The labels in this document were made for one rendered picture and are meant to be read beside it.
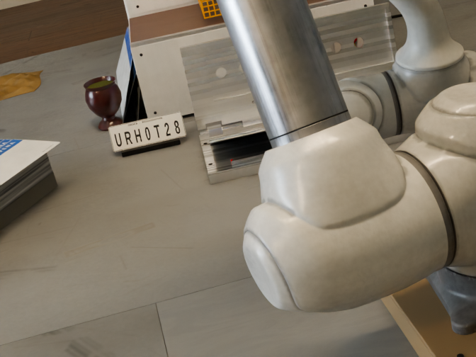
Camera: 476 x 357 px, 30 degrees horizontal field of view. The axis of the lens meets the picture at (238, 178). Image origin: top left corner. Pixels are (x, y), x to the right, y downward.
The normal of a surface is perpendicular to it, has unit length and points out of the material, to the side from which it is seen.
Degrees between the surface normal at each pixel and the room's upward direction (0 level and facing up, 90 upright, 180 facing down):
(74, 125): 0
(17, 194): 90
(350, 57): 79
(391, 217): 53
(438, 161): 28
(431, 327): 3
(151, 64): 90
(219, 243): 0
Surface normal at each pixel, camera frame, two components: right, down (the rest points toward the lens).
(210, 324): -0.18, -0.88
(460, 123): -0.45, -0.26
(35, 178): 0.87, 0.07
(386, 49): 0.09, 0.24
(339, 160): 0.15, -0.09
